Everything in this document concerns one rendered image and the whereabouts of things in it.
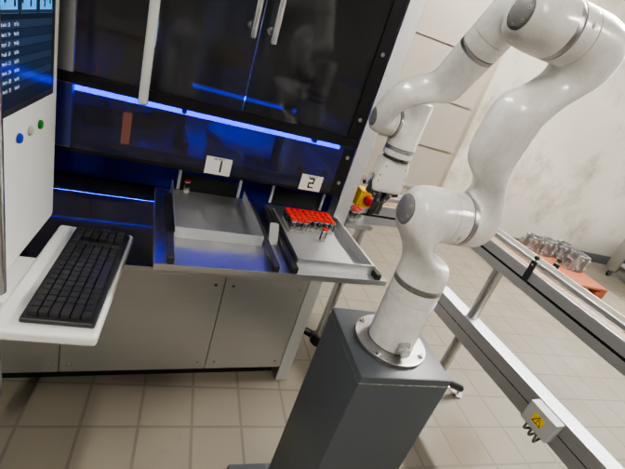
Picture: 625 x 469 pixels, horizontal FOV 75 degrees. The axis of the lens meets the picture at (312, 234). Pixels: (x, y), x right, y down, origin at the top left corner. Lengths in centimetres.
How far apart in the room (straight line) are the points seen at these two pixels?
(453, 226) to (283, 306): 105
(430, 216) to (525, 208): 460
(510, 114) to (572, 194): 497
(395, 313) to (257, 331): 96
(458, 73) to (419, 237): 38
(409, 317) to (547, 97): 53
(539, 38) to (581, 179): 501
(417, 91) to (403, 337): 58
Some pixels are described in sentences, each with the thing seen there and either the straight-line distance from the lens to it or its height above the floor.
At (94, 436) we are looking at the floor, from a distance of 183.
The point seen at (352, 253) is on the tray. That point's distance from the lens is 140.
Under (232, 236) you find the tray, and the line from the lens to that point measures 122.
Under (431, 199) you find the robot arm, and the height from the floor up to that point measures 127.
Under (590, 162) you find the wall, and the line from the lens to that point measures 573.
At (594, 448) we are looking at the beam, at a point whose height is 55.
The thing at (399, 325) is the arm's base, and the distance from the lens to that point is 100.
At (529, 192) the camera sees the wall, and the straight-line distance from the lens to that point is 534.
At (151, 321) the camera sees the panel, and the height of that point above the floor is 35.
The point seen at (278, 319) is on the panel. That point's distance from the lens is 182.
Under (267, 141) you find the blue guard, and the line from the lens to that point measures 140.
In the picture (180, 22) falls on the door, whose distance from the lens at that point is 132.
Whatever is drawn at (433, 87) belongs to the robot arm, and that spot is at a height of 146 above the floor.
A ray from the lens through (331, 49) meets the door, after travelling 141.
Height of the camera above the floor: 147
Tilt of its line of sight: 24 degrees down
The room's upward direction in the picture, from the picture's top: 19 degrees clockwise
